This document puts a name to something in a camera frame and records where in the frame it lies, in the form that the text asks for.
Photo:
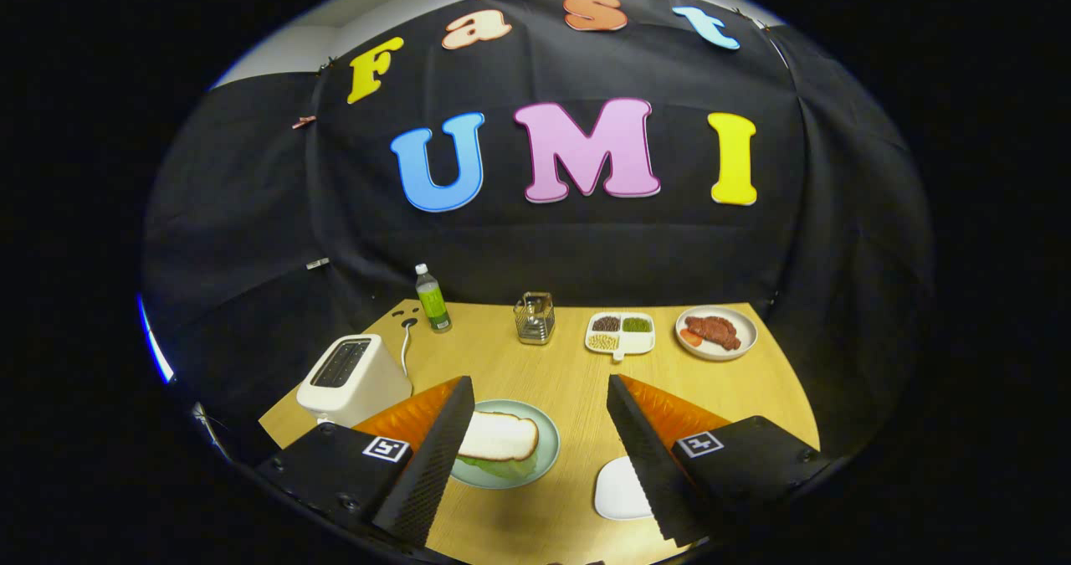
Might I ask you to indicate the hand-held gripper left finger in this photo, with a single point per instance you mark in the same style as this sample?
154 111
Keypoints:
427 464

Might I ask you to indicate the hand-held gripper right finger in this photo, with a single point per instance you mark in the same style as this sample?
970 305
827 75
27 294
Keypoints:
648 464

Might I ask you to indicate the green lettuce leaf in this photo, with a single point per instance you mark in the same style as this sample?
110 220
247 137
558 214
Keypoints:
502 468

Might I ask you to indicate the bread slice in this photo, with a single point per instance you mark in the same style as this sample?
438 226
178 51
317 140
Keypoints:
498 438

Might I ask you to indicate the white square plate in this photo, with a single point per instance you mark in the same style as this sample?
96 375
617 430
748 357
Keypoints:
619 490

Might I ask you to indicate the white toaster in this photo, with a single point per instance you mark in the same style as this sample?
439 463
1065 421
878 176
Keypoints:
351 398

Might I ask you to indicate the pale green round plate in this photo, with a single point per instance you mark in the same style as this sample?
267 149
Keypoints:
548 439

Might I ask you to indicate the white divided dish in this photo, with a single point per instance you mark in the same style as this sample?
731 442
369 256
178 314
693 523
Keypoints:
619 349

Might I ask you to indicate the yellow beans pile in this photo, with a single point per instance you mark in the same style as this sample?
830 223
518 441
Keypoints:
603 342

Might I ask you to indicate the orange carrot slice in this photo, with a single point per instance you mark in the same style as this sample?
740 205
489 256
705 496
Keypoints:
691 338

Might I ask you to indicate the green beans pile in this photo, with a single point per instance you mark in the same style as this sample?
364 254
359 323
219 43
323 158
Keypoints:
637 325

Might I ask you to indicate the dark beans pile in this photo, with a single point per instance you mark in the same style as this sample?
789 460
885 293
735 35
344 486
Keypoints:
606 324

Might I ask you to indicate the brown meat steak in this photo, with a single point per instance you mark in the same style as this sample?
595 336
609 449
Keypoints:
711 329

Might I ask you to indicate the green drink bottle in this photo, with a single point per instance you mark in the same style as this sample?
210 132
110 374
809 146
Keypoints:
433 305

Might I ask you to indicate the white round plate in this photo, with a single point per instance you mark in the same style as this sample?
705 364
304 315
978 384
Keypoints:
750 331

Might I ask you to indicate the black backdrop cloth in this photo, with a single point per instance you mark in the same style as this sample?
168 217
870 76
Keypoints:
586 247

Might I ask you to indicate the silver cloth clip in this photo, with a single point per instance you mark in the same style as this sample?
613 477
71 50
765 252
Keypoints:
317 263

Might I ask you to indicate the copper cloth clip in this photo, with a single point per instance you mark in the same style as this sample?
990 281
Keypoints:
304 121

